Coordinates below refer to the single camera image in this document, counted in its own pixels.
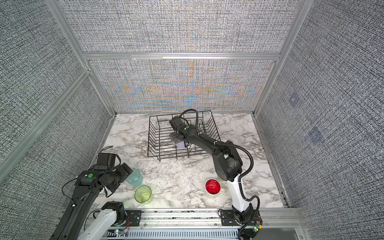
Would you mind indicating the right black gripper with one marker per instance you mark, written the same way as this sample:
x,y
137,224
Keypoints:
x,y
173,136

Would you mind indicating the black wire dish rack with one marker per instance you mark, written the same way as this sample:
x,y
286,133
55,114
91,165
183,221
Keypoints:
x,y
161,145

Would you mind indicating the teal translucent cup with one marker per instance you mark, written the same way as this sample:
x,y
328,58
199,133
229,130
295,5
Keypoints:
x,y
135,178

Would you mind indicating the lilac plastic cup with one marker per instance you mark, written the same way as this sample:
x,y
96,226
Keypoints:
x,y
181,145

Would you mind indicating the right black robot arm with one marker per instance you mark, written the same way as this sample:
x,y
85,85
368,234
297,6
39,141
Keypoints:
x,y
227,162

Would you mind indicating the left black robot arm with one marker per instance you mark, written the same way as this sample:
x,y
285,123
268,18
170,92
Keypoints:
x,y
108,173

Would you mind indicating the red and white cup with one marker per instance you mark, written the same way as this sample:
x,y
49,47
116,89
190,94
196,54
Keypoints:
x,y
212,188

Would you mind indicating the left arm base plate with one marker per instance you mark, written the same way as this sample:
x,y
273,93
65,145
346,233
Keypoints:
x,y
130,218

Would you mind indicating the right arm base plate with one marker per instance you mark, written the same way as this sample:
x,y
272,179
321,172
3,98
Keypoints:
x,y
227,218

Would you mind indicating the aluminium front rail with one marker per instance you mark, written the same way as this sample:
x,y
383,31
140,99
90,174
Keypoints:
x,y
205,224

